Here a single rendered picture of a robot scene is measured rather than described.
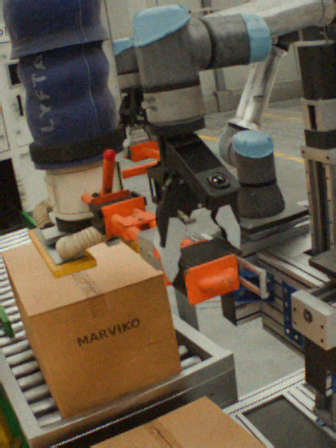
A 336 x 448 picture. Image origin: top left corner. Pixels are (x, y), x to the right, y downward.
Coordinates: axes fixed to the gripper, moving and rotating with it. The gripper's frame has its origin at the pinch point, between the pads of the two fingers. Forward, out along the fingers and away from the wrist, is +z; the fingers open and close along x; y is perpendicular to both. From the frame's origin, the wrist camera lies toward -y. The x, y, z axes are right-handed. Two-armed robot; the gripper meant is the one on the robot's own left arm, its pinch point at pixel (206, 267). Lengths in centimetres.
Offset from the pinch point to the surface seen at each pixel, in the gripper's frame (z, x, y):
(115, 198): -1.7, 0.1, 38.6
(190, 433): 71, -9, 45
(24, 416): 66, 34, 73
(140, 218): -1.6, 0.7, 22.7
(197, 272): -1.7, 3.1, -4.1
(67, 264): 11.2, 11.8, 44.5
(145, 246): -0.2, 3.7, 13.3
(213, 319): 126, -83, 187
